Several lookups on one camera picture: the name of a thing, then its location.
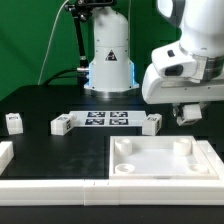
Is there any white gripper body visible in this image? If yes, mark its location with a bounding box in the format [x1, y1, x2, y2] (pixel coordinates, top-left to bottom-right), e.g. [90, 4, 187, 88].
[142, 41, 224, 104]

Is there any white square tabletop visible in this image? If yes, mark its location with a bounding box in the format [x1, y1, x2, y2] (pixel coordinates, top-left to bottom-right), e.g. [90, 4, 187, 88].
[109, 136, 219, 180]

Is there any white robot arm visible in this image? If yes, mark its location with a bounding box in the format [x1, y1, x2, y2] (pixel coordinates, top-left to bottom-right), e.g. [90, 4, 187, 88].
[84, 0, 224, 125]

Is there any white fiducial marker sheet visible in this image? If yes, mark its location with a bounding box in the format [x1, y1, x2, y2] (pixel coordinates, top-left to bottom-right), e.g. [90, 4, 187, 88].
[71, 111, 146, 127]

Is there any white U-shaped obstacle fence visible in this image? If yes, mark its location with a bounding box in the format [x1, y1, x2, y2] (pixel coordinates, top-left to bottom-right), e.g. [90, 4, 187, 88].
[0, 141, 224, 206]

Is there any black camera stand pole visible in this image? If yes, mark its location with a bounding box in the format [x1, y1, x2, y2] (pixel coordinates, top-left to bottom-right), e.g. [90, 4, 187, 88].
[65, 0, 117, 86]

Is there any black cable bundle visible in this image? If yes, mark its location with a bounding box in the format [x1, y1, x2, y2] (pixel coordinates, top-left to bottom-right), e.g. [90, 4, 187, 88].
[43, 68, 88, 87]

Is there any white cable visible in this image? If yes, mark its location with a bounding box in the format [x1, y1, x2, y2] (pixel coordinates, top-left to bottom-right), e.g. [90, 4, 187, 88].
[37, 0, 71, 86]

